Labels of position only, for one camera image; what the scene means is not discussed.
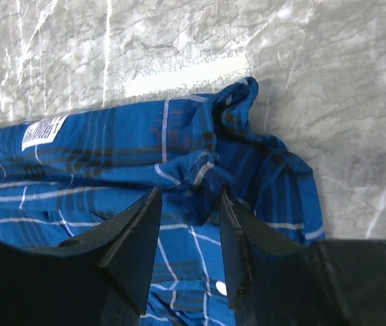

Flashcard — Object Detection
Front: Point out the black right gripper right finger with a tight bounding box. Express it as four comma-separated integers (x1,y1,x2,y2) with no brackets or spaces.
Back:
220,188,386,325

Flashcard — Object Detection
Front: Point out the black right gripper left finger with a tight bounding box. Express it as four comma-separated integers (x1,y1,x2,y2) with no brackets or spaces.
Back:
0,188,162,325

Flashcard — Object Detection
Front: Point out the blue plaid long sleeve shirt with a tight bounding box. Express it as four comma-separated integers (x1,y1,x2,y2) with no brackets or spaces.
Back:
0,77,325,325

